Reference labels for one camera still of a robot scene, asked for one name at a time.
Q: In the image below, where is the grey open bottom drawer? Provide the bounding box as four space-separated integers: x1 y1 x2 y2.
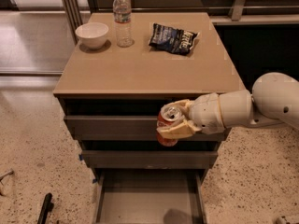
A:
93 169 208 224

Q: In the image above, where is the red coke can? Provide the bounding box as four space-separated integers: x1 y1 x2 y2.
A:
157 105 182 147

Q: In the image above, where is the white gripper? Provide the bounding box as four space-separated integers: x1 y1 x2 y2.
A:
157 93 224 139

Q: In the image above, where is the grey top drawer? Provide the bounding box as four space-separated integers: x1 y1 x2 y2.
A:
63 115 232 142

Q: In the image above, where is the grey middle drawer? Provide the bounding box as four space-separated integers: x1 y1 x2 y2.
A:
82 150 218 169

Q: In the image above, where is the white ceramic bowl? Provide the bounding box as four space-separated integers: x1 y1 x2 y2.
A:
75 22 109 49

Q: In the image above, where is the black object on floor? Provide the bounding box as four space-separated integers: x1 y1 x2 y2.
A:
37 193 54 224

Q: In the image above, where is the metal window frame post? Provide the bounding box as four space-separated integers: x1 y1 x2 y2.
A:
62 0 82 44

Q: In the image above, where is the dark blue chip bag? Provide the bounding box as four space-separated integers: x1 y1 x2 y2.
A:
149 23 198 56

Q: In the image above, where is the grey drawer cabinet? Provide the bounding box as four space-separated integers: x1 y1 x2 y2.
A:
52 11 249 224

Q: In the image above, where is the clear plastic water bottle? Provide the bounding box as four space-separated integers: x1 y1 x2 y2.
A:
113 0 133 48

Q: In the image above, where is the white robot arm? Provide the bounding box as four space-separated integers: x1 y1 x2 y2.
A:
157 73 299 140

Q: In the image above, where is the metal railing post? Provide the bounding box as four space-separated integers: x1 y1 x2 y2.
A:
229 0 246 21

